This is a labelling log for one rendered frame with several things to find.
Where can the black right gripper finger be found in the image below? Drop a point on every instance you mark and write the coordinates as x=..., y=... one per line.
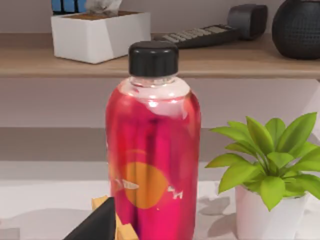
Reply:
x=97, y=222

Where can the yellow wooden block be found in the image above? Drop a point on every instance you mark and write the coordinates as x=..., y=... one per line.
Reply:
x=123, y=228

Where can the red bottle with black cap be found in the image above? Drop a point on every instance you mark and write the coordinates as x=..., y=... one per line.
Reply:
x=152, y=150

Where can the green plant in white pot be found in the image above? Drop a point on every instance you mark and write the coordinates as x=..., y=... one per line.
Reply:
x=270, y=175

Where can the white square planter box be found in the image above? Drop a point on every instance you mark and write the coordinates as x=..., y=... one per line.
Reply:
x=100, y=35

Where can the wooden shelf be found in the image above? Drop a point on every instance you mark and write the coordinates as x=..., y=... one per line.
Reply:
x=225, y=62

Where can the black calculator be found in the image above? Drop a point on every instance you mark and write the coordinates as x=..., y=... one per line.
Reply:
x=200, y=36

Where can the blue and black cube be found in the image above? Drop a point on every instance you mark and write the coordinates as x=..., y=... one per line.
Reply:
x=67, y=6

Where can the dark grey rounded block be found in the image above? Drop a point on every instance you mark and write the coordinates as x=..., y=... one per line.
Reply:
x=247, y=20

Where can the black round textured vase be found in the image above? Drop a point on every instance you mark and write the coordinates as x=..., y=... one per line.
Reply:
x=297, y=27

